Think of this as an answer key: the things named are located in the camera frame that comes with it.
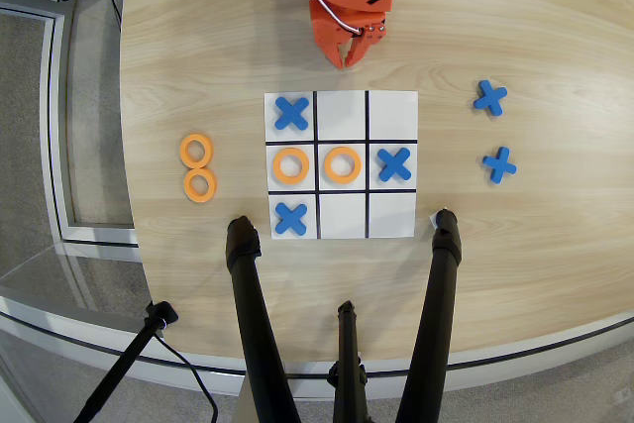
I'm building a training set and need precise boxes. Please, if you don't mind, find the grey metal frame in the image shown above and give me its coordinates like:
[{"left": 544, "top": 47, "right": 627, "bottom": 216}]
[{"left": 0, "top": 0, "right": 145, "bottom": 251}]

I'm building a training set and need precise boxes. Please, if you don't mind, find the thin black tripod leg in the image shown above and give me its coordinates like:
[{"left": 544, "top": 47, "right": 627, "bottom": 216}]
[{"left": 326, "top": 299, "right": 372, "bottom": 423}]

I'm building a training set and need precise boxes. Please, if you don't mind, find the black cable on stand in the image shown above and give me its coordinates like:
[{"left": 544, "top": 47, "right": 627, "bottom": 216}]
[{"left": 153, "top": 333, "right": 219, "bottom": 423}]

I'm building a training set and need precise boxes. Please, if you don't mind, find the white tic-tac-toe board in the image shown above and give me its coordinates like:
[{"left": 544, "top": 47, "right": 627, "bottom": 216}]
[{"left": 264, "top": 89, "right": 420, "bottom": 241}]

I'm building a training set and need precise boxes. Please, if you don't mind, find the blue foam cross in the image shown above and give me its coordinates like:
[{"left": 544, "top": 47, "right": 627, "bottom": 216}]
[
  {"left": 375, "top": 147, "right": 413, "bottom": 182},
  {"left": 273, "top": 96, "right": 311, "bottom": 132},
  {"left": 481, "top": 146, "right": 518, "bottom": 185},
  {"left": 273, "top": 201, "right": 309, "bottom": 236},
  {"left": 473, "top": 79, "right": 509, "bottom": 118}
]

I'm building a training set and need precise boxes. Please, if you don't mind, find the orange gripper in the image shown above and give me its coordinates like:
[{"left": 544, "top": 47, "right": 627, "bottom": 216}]
[{"left": 308, "top": 0, "right": 387, "bottom": 71}]

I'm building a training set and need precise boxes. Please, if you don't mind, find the black stand pole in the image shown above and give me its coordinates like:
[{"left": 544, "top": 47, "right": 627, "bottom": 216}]
[{"left": 72, "top": 300, "right": 179, "bottom": 423}]

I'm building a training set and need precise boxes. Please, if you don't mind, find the thick black tripod leg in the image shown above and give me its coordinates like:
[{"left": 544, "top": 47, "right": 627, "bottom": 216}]
[
  {"left": 225, "top": 215, "right": 303, "bottom": 423},
  {"left": 394, "top": 208, "right": 464, "bottom": 423}
]

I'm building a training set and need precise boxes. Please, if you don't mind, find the orange foam ring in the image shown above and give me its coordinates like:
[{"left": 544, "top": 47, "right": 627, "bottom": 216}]
[
  {"left": 271, "top": 147, "right": 311, "bottom": 183},
  {"left": 323, "top": 146, "right": 363, "bottom": 183},
  {"left": 182, "top": 166, "right": 219, "bottom": 204},
  {"left": 178, "top": 133, "right": 215, "bottom": 170}
]

